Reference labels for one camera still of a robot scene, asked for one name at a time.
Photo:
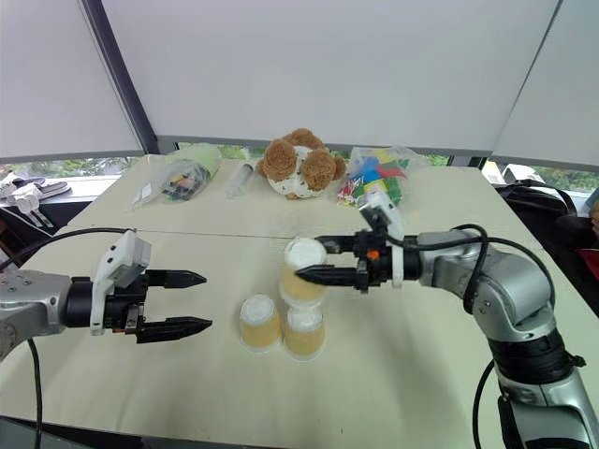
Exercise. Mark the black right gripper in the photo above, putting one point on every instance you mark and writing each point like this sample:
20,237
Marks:
374,262

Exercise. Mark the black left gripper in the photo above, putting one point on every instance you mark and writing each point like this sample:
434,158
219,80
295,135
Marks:
121,308

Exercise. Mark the tan paper cup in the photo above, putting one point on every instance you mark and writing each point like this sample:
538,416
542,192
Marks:
259,327
302,280
304,337

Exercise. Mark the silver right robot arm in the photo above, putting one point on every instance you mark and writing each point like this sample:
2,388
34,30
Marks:
510,290

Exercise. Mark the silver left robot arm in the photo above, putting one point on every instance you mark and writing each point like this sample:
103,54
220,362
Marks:
33,299

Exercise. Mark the plastic bag of colourful toys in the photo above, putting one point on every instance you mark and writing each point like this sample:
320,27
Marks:
374,178

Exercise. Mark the brown teddy bear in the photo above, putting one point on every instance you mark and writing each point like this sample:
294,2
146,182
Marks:
290,163

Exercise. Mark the clear plastic syringe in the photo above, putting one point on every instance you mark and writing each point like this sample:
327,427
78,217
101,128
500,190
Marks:
239,180

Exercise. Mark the plastic bag of dark items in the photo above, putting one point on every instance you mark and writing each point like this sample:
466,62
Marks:
182,178

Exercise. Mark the white slippers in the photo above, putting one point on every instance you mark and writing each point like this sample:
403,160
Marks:
28,192

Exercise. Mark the black backpack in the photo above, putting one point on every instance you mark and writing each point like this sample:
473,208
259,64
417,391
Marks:
557,224

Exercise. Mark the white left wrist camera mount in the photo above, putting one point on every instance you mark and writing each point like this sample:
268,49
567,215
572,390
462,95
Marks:
122,262

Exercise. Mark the dark window frame post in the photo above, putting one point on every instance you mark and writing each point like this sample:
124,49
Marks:
121,79

